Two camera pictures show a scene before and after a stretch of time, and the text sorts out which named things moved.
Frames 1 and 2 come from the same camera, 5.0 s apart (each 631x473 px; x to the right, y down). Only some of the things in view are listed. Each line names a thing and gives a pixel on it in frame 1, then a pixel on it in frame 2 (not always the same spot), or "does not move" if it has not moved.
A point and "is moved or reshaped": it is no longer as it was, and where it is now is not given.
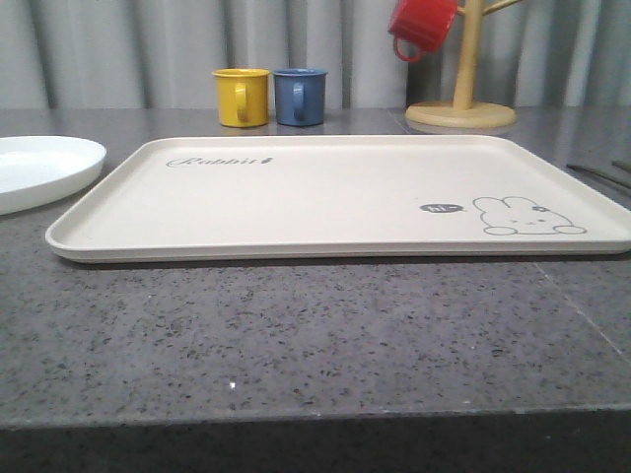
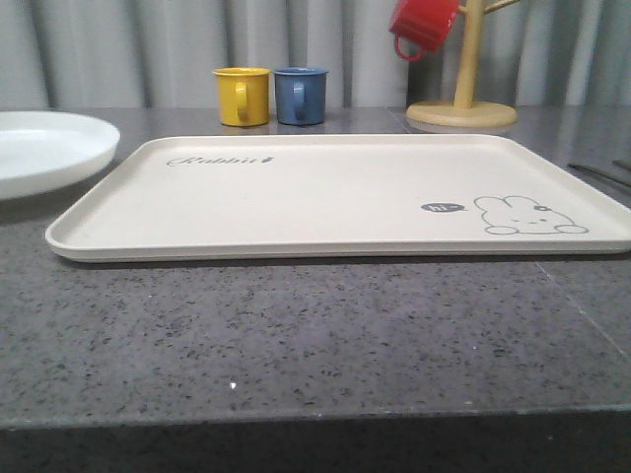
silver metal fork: x=600 y=175 does not move
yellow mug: x=243 y=97 does not move
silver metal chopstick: x=621 y=165 does not move
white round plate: x=38 y=169 is moved or reshaped
